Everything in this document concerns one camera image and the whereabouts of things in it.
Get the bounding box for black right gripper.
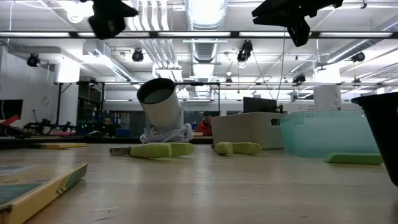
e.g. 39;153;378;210
251;0;345;47

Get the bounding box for teal translucent plastic bin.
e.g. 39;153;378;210
279;110;381;158

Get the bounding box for white plastic bin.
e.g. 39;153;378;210
210;111;287;151

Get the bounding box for small green-handled pliers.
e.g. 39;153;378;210
211;141;263;156

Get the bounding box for large green-handled pliers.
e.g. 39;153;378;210
109;142;195;159

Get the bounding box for black mesh basket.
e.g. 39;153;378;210
351;91;398;187

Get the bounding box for green eraser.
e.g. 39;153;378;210
325;152;384;166

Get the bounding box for black monitor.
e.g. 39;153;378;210
243;96;278;114

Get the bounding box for person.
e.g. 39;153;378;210
195;110;214;137
93;115;121;138

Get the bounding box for black overhead frame bar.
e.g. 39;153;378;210
0;30;398;39

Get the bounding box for black background gantry frame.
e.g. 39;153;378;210
54;80;221;125

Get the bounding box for black wall screen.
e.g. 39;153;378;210
0;99;24;121

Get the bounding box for white coiled cable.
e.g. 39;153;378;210
139;123;194;144

